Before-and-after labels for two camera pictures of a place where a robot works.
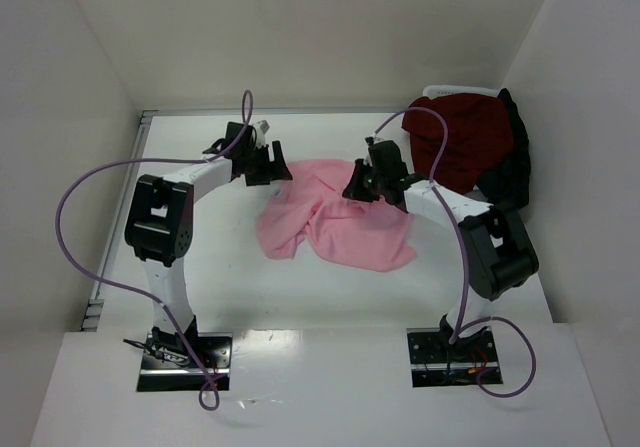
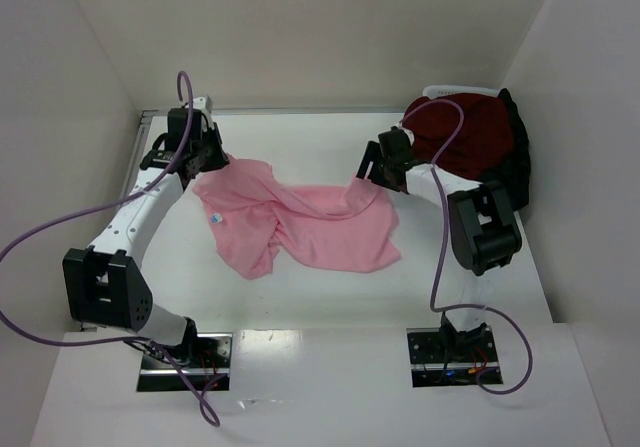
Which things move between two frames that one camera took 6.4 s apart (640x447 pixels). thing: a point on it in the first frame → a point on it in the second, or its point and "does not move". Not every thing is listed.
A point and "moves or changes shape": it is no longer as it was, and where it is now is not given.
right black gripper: x=370 y=183 → x=380 y=168
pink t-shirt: x=309 y=217 moves or changes shape
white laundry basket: x=433 y=91 does not move
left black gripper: x=262 y=168 → x=205 y=154
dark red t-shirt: x=479 y=135 does not move
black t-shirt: x=509 y=184 does not move
